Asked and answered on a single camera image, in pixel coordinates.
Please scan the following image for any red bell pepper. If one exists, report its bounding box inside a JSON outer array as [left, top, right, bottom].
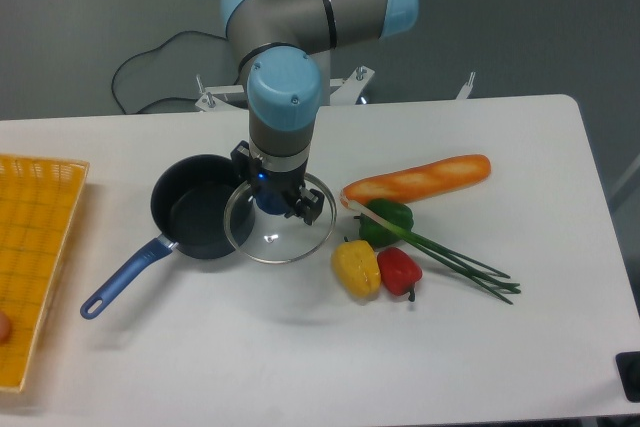
[[377, 247, 423, 302]]

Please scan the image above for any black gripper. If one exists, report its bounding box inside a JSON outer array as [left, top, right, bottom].
[[230, 141, 323, 225]]

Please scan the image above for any green onion stalk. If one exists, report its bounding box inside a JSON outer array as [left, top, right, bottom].
[[346, 201, 520, 303]]

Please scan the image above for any green bell pepper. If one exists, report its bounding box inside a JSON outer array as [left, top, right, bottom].
[[358, 198, 414, 249]]

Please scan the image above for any orange baguette bread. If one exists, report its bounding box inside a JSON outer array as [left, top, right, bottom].
[[340, 154, 492, 206]]

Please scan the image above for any black cable on floor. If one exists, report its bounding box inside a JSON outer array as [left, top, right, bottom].
[[110, 29, 246, 115]]

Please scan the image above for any small pink object in basket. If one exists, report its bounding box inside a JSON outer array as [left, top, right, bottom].
[[0, 311, 12, 343]]

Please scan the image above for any yellow woven basket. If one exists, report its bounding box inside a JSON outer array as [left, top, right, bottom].
[[1, 154, 90, 393]]

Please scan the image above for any black object at table corner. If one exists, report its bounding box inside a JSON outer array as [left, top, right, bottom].
[[615, 351, 640, 403]]

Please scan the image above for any dark saucepan with blue handle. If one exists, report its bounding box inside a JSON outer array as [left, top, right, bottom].
[[80, 154, 255, 320]]

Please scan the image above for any yellow bell pepper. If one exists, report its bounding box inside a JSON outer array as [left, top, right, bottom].
[[331, 239, 381, 299]]

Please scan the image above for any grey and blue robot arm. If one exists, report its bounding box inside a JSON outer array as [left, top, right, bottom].
[[220, 0, 419, 224]]

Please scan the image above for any glass lid with blue knob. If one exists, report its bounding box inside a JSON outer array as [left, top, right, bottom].
[[223, 173, 337, 265]]

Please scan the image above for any white table clamp bracket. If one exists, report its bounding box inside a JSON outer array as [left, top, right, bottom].
[[456, 71, 476, 100]]

